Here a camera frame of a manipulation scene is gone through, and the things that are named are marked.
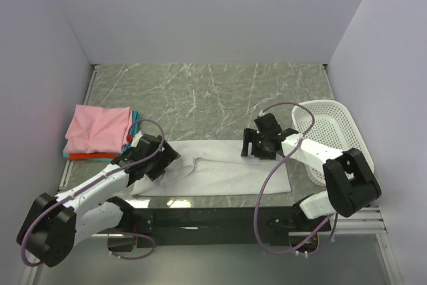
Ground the white t shirt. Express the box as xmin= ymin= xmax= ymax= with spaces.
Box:
xmin=131 ymin=140 xmax=281 ymax=197

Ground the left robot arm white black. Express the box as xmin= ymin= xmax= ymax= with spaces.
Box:
xmin=17 ymin=134 xmax=180 ymax=267

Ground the aluminium extrusion rail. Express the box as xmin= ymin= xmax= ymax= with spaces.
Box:
xmin=290 ymin=206 xmax=388 ymax=236

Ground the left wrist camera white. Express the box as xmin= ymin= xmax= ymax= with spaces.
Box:
xmin=127 ymin=132 xmax=143 ymax=147

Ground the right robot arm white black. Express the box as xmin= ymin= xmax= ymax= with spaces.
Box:
xmin=241 ymin=113 xmax=382 ymax=231

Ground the white perforated plastic basket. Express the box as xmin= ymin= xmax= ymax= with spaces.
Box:
xmin=292 ymin=99 xmax=374 ymax=170

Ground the purple cable under base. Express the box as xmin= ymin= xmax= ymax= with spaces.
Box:
xmin=107 ymin=231 xmax=157 ymax=261

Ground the pink folded t shirt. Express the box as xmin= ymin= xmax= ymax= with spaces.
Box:
xmin=63 ymin=104 xmax=133 ymax=154

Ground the orange folded t shirt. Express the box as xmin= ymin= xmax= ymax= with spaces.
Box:
xmin=64 ymin=152 xmax=118 ymax=162

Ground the teal folded t shirt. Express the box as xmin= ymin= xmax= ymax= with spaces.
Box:
xmin=61 ymin=109 xmax=143 ymax=158

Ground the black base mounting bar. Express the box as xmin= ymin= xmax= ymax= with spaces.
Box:
xmin=107 ymin=196 xmax=323 ymax=248

